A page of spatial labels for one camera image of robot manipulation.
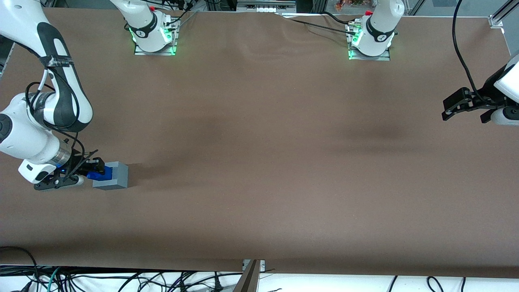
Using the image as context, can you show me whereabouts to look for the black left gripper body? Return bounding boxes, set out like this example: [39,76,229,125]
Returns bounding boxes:
[472,68,510,111]

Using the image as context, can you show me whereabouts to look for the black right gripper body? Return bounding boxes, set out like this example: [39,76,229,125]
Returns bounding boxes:
[52,152,88,180]

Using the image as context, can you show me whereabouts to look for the blue plastic part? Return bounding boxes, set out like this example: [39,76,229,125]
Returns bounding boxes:
[86,165,113,181]

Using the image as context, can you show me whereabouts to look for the gray cube base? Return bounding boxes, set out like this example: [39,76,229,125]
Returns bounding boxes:
[92,161,129,190]

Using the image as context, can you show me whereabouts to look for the brown table cover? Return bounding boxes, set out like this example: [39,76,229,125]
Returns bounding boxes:
[0,7,519,279]

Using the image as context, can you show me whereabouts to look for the aluminium profile bar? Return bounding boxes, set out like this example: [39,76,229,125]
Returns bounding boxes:
[233,260,260,292]

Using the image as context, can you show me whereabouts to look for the gray rack device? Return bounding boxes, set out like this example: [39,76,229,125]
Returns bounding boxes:
[237,0,297,13]

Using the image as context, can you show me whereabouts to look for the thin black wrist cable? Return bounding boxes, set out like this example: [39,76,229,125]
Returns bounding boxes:
[65,138,99,179]

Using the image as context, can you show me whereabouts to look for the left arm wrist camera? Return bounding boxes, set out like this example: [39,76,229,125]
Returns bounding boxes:
[490,105,519,126]

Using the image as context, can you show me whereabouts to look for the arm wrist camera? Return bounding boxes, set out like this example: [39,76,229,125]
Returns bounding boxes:
[34,174,85,191]
[490,105,519,126]

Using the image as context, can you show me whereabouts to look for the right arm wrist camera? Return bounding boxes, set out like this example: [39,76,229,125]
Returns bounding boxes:
[34,174,85,191]

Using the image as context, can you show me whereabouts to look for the thick black hanging cable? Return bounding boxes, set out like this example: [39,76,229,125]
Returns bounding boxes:
[452,0,488,103]

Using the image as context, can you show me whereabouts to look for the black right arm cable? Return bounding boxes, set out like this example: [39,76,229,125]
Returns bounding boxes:
[24,67,84,163]

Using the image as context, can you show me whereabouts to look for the aluminium frame corner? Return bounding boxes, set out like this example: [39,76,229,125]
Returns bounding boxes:
[488,0,519,29]

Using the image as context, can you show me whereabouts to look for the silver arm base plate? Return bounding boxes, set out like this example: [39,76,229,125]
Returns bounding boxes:
[134,18,178,56]
[347,20,391,61]

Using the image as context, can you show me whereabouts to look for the black floor cable loop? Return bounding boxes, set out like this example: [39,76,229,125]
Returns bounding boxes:
[0,246,40,292]

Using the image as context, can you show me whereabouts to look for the teal floor cable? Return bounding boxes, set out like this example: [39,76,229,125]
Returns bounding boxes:
[45,266,62,292]

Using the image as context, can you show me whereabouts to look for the tangled black floor cables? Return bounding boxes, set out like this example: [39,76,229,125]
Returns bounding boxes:
[57,270,276,292]

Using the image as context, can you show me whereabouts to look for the short black base cable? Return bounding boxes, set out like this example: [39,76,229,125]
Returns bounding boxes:
[320,11,357,26]

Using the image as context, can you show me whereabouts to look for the long black base cable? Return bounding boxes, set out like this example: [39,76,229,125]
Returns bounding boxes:
[280,15,357,35]

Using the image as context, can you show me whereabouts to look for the black u-shaped floor cable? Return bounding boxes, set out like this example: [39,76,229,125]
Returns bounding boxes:
[426,276,445,292]

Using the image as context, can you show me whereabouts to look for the small silver bracket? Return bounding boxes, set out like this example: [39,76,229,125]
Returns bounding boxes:
[242,259,266,272]

